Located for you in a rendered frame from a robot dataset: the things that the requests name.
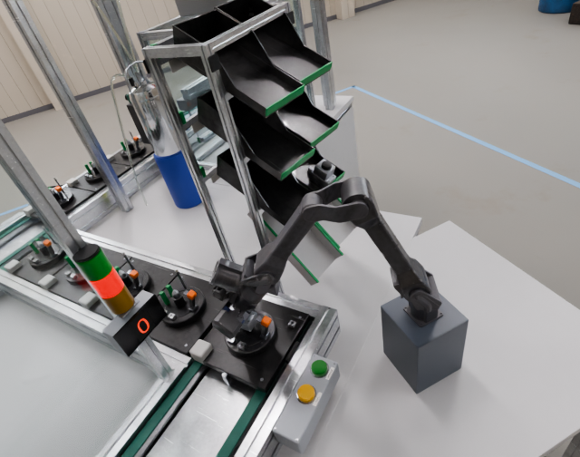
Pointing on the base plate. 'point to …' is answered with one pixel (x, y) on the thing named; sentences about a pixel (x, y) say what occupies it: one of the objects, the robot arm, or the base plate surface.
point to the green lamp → (96, 267)
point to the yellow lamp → (120, 303)
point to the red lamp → (109, 285)
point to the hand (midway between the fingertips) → (238, 308)
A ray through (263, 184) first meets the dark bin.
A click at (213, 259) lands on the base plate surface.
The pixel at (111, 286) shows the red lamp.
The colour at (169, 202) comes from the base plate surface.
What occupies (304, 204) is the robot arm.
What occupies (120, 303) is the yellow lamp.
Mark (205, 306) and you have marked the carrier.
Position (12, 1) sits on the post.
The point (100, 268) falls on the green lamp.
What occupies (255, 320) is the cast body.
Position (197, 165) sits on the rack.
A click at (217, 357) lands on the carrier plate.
